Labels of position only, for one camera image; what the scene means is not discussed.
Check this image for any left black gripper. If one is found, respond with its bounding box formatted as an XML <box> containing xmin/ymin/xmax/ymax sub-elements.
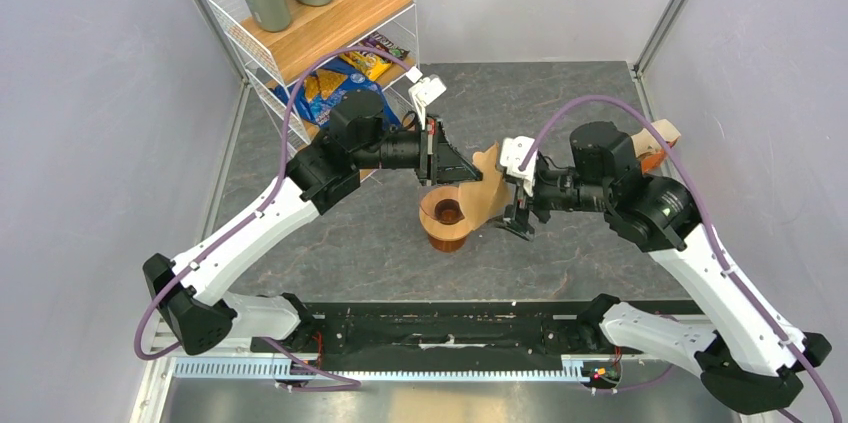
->
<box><xmin>354</xmin><ymin>114</ymin><xmax>482</xmax><ymax>186</ymax></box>

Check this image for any clear glass dripper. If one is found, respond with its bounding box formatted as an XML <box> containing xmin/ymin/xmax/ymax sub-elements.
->
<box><xmin>419</xmin><ymin>185</ymin><xmax>465</xmax><ymax>225</ymax></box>

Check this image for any brown paper coffee filter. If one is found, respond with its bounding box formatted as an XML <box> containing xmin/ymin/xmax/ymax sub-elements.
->
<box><xmin>458</xmin><ymin>143</ymin><xmax>511</xmax><ymax>231</ymax></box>

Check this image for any wooden ring dripper holder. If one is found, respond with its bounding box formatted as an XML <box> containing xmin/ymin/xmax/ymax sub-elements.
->
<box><xmin>419</xmin><ymin>185</ymin><xmax>473</xmax><ymax>241</ymax></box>

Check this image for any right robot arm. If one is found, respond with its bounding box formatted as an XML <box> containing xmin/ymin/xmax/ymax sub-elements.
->
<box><xmin>497</xmin><ymin>122</ymin><xmax>831</xmax><ymax>415</ymax></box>

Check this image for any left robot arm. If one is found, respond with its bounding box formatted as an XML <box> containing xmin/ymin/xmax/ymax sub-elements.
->
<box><xmin>143</xmin><ymin>90</ymin><xmax>483</xmax><ymax>355</ymax></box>

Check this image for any coffee filter box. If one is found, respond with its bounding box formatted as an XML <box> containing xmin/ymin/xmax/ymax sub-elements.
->
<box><xmin>629</xmin><ymin>119</ymin><xmax>682</xmax><ymax>174</ymax></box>

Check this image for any yellow candy bag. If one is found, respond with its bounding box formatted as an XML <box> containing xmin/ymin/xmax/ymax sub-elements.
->
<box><xmin>339</xmin><ymin>51</ymin><xmax>394</xmax><ymax>81</ymax></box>

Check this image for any brown candy bag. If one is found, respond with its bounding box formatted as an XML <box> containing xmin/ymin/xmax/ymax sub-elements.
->
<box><xmin>360</xmin><ymin>31</ymin><xmax>409</xmax><ymax>60</ymax></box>

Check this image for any blue Doritos bag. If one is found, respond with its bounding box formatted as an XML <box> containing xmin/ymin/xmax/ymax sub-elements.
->
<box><xmin>294</xmin><ymin>57</ymin><xmax>400</xmax><ymax>127</ymax></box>

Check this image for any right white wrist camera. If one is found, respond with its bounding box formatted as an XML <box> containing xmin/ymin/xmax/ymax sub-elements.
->
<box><xmin>497</xmin><ymin>136</ymin><xmax>538</xmax><ymax>197</ymax></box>

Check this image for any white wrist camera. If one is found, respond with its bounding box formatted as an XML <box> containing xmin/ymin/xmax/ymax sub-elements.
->
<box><xmin>405</xmin><ymin>66</ymin><xmax>446</xmax><ymax>122</ymax></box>
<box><xmin>497</xmin><ymin>136</ymin><xmax>538</xmax><ymax>197</ymax></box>

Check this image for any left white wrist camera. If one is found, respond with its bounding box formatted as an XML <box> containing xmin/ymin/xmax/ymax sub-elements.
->
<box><xmin>405</xmin><ymin>66</ymin><xmax>446</xmax><ymax>122</ymax></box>

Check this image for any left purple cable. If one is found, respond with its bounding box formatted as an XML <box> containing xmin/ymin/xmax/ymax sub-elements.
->
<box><xmin>134</xmin><ymin>46</ymin><xmax>419</xmax><ymax>393</ymax></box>

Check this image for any purple cable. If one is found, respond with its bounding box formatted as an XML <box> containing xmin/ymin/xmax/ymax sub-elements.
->
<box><xmin>134</xmin><ymin>46</ymin><xmax>419</xmax><ymax>393</ymax></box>
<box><xmin>519</xmin><ymin>95</ymin><xmax>846</xmax><ymax>423</ymax></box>

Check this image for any white wire wooden shelf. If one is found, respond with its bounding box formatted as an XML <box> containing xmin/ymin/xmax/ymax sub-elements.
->
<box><xmin>205</xmin><ymin>0</ymin><xmax>425</xmax><ymax>183</ymax></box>

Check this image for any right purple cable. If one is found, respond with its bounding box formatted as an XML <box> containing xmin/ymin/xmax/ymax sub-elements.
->
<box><xmin>519</xmin><ymin>95</ymin><xmax>846</xmax><ymax>423</ymax></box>

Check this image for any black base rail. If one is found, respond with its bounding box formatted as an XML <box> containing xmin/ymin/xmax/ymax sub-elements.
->
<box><xmin>279</xmin><ymin>301</ymin><xmax>614</xmax><ymax>373</ymax></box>

